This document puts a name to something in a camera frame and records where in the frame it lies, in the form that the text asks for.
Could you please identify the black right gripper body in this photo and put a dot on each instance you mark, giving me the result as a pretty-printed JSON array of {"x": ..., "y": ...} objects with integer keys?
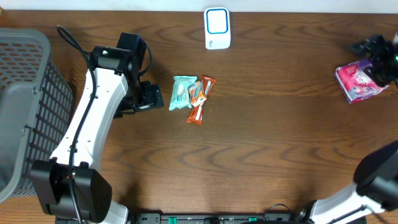
[{"x": 367, "y": 45}]

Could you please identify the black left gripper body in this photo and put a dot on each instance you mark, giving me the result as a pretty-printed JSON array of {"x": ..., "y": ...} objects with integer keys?
[{"x": 152, "y": 97}]

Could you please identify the pink purple pad package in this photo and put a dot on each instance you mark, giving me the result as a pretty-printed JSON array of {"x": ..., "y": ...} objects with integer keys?
[{"x": 356, "y": 85}]

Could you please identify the orange red snack bar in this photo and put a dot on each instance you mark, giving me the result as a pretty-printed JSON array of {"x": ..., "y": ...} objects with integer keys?
[{"x": 196, "y": 114}]

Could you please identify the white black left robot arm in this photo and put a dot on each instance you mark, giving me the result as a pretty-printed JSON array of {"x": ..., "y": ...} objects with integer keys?
[{"x": 69, "y": 185}]

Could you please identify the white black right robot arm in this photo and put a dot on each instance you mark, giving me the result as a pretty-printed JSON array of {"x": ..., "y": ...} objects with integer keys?
[{"x": 374, "y": 185}]

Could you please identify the white barcode scanner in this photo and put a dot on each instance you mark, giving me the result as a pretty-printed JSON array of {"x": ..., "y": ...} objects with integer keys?
[{"x": 217, "y": 28}]

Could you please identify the teal flushable wipes pack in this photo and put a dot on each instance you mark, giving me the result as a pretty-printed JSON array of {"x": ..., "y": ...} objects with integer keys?
[{"x": 180, "y": 95}]

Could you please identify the orange toilet tissue pack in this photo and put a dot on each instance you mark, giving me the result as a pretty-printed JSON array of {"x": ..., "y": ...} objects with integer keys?
[{"x": 197, "y": 94}]

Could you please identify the grey plastic basket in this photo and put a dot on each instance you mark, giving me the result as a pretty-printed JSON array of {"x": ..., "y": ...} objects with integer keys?
[{"x": 36, "y": 105}]

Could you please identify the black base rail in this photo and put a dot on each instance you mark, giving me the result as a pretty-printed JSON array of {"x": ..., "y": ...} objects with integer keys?
[{"x": 156, "y": 218}]

